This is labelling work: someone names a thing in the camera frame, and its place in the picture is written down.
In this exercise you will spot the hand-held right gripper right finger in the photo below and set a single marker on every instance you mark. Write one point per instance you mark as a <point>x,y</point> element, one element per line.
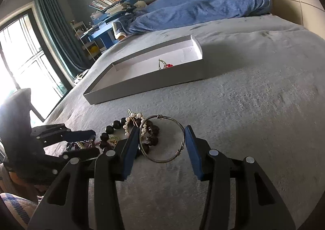
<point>194,152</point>

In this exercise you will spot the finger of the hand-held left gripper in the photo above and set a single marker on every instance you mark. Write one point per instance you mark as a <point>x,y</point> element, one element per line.
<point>81,135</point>
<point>81,153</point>

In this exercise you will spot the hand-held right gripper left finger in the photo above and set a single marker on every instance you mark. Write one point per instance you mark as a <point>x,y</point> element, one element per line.
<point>130,152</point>

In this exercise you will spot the pearl hair clip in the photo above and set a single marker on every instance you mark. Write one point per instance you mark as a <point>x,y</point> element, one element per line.
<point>138,116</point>

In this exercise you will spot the grey shallow cardboard box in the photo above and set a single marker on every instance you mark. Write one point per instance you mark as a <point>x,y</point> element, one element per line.
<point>142,77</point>

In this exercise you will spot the person's left forearm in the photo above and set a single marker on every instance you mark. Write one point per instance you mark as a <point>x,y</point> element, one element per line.
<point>6,179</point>

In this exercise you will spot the white plastic object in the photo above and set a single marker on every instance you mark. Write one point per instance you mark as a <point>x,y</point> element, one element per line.
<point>80,77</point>

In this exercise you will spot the blue striped cloth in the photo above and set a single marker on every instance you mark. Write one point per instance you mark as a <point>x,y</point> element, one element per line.
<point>15,209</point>

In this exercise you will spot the black framed window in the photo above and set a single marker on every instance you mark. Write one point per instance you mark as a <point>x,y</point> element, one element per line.
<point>22,54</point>

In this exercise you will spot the yellow object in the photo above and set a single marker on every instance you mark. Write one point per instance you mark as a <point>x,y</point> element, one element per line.
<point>93,49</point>

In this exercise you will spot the red bead charm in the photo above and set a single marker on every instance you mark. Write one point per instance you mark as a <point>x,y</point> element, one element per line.
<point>168,66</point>

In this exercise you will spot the white metal rack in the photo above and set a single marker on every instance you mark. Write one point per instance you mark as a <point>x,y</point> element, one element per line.
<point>85,42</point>

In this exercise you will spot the gold pendant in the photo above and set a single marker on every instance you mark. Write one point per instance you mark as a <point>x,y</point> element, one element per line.
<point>161,63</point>

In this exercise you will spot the blue desk with shelf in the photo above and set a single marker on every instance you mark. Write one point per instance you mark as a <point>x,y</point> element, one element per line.
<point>101,34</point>

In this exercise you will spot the teal curtain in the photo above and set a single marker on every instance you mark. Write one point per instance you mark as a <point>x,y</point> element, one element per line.
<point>58,29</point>

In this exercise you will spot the stack of papers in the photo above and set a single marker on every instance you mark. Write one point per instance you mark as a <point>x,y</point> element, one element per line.
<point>119,7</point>

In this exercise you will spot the white plush toy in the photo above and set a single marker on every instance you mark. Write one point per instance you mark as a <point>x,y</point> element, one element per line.
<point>140,5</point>

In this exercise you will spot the blue fleece blanket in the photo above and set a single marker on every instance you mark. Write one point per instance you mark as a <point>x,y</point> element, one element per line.
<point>203,3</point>

